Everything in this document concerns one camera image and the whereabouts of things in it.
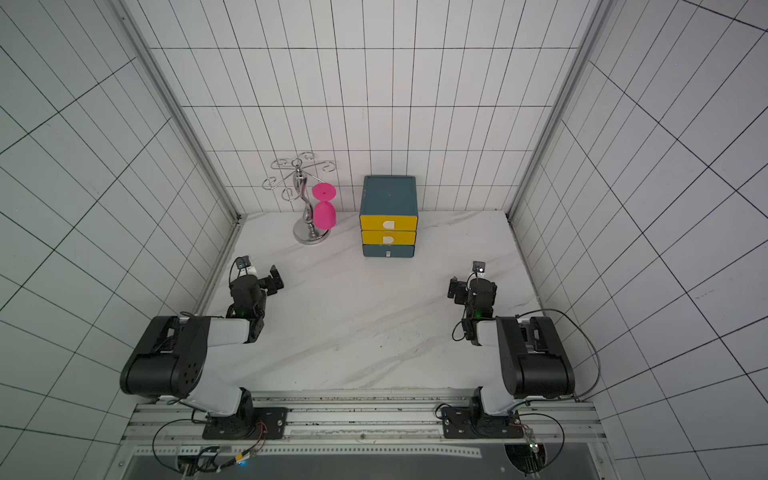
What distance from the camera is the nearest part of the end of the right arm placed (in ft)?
2.84

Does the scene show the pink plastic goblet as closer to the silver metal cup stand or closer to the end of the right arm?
the silver metal cup stand

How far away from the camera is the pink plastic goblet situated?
923 mm

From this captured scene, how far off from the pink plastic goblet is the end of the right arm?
46cm

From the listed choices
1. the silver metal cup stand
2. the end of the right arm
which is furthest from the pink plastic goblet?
the end of the right arm
